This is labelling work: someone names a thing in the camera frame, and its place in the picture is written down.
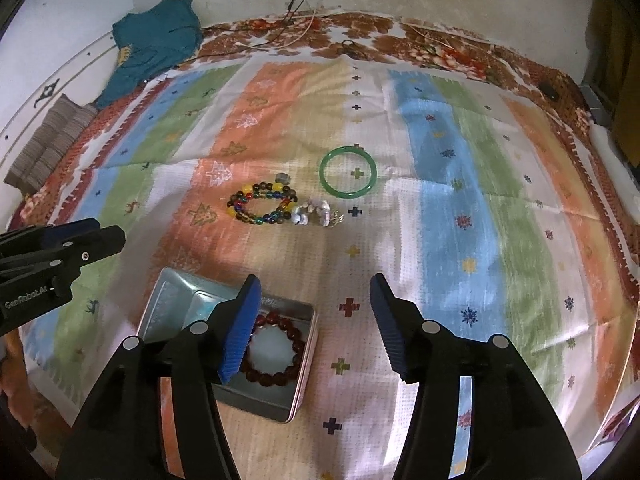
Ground striped pastel cloth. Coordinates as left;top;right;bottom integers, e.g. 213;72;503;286
25;57;640;480

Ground white stone bracelet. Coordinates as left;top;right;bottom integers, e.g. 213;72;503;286
292;200;346;229

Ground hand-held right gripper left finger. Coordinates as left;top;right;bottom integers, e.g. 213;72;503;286
56;275;263;480

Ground dark red bead bracelet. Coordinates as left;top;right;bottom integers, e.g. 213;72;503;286
239;311;306;388

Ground silver metal tin box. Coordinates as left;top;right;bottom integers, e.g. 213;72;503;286
136;267;317;423

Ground white cable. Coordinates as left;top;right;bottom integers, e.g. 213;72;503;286
200;7;351;55
400;19;483;45

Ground multicolour glass bead bracelet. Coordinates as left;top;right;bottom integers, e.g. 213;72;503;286
227;181;301;227

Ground grey striped pillow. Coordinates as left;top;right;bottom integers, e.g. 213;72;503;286
4;94;98;196

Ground teal shirt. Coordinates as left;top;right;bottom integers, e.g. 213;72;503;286
96;0;203;110

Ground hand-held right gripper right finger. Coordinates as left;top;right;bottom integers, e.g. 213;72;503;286
369;273;583;480

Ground green jade bangle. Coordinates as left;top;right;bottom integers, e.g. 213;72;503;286
319;146;377;196

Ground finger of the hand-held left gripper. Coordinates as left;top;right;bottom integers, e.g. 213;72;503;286
0;225;127;287
0;217;102;261

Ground mustard sweater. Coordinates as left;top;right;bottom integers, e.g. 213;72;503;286
592;0;640;151

